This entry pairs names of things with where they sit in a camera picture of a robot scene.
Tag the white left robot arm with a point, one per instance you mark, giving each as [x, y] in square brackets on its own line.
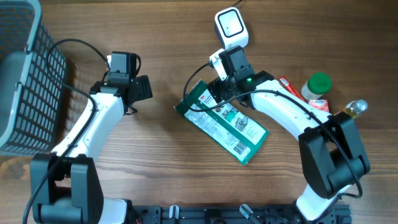
[65, 184]

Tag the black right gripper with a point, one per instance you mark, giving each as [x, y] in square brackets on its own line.
[219, 91]

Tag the green lid jar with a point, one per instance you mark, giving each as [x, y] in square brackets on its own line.
[316, 86]

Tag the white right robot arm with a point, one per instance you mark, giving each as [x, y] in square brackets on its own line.
[332, 153]

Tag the green 3M package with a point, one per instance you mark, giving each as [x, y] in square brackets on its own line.
[231, 129]

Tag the red tissue pack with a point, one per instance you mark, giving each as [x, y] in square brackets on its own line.
[319, 104]

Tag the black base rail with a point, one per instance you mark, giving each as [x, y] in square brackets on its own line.
[285, 213]

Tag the white barcode scanner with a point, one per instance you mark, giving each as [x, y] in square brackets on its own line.
[230, 28]

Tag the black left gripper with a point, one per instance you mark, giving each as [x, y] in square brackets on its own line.
[142, 84]

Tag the red stick packet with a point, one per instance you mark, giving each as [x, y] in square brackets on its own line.
[290, 88]

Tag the yellow liquid bottle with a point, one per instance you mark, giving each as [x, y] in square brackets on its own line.
[355, 108]

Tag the grey mesh basket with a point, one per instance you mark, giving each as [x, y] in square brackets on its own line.
[31, 97]

